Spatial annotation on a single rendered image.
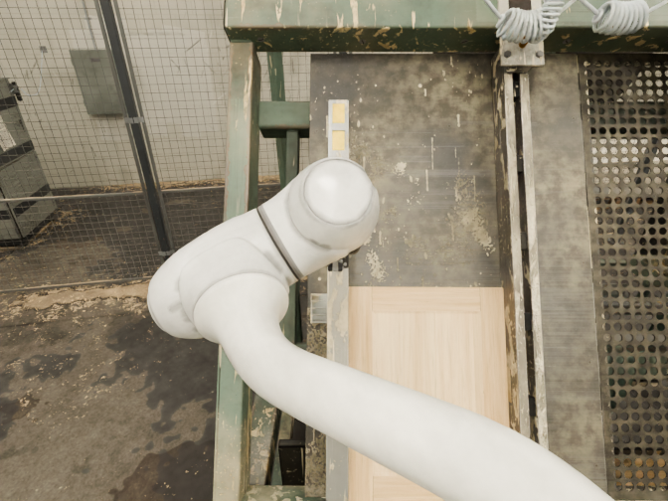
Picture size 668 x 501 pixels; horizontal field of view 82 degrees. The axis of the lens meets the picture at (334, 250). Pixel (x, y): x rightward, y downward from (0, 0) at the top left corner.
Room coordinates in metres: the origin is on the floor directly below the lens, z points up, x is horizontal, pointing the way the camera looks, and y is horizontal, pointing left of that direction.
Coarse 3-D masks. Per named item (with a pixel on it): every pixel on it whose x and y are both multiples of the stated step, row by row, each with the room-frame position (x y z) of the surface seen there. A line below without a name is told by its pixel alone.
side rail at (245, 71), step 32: (256, 64) 1.13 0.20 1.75; (256, 96) 1.09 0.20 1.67; (256, 128) 1.05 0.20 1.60; (256, 160) 1.01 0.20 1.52; (256, 192) 0.97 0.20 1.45; (224, 352) 0.66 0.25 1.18; (224, 384) 0.61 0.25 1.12; (224, 416) 0.57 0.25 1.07; (224, 448) 0.53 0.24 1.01; (224, 480) 0.49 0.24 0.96
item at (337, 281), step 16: (336, 128) 0.98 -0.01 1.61; (336, 272) 0.77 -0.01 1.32; (336, 288) 0.75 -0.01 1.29; (336, 304) 0.73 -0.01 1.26; (336, 320) 0.70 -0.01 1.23; (336, 336) 0.68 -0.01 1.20; (336, 352) 0.66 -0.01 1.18; (336, 448) 0.54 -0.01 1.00; (336, 464) 0.52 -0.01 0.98; (336, 480) 0.50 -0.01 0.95; (336, 496) 0.48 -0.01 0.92
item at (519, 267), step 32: (544, 0) 0.94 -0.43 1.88; (544, 32) 0.93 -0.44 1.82; (512, 64) 0.99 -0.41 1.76; (544, 64) 0.99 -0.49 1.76; (512, 96) 0.99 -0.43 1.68; (512, 128) 0.94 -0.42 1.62; (512, 160) 0.89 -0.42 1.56; (512, 192) 0.85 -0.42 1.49; (512, 224) 0.81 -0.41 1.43; (512, 256) 0.76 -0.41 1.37; (512, 288) 0.72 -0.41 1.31; (512, 320) 0.69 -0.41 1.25; (512, 352) 0.65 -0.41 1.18; (512, 384) 0.62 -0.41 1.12; (544, 384) 0.60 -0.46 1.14; (512, 416) 0.58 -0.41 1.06; (544, 416) 0.56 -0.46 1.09
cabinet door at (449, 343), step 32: (352, 288) 0.76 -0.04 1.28; (384, 288) 0.76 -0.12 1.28; (416, 288) 0.76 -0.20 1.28; (448, 288) 0.76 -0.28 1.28; (480, 288) 0.76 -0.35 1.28; (352, 320) 0.72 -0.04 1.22; (384, 320) 0.72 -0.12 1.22; (416, 320) 0.72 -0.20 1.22; (448, 320) 0.72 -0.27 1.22; (480, 320) 0.72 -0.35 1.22; (352, 352) 0.68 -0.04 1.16; (384, 352) 0.68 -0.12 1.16; (416, 352) 0.68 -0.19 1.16; (448, 352) 0.68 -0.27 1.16; (480, 352) 0.68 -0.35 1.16; (416, 384) 0.64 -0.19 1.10; (448, 384) 0.63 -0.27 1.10; (480, 384) 0.63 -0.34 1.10; (352, 480) 0.51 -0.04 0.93; (384, 480) 0.51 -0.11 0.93
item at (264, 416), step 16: (256, 400) 0.85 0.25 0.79; (256, 416) 0.79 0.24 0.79; (272, 416) 0.79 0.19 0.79; (288, 416) 1.25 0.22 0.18; (256, 432) 0.73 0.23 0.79; (272, 432) 0.73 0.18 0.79; (288, 432) 1.16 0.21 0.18; (256, 448) 0.68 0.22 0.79; (272, 448) 0.70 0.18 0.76; (288, 448) 0.66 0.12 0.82; (304, 448) 0.66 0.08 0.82; (624, 448) 0.65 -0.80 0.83; (640, 448) 0.65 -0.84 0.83; (256, 464) 0.63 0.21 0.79; (272, 464) 0.68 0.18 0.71; (288, 464) 0.66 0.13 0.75; (304, 464) 0.66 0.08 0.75; (256, 480) 0.59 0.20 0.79; (272, 480) 0.94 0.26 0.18; (288, 480) 0.66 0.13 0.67; (304, 480) 0.66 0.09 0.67
